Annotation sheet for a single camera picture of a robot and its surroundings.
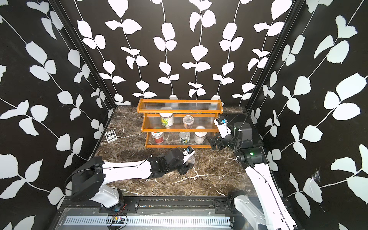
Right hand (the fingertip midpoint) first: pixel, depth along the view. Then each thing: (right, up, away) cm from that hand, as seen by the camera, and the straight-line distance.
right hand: (214, 129), depth 72 cm
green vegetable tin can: (-16, -7, +21) cm, 27 cm away
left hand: (-12, -17, +8) cm, 22 cm away
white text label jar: (-6, -7, +19) cm, 21 cm away
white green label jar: (-26, +5, +12) cm, 29 cm away
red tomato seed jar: (-33, -6, +19) cm, 38 cm away
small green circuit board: (-49, -45, -2) cm, 67 cm away
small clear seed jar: (-13, +4, +14) cm, 20 cm away
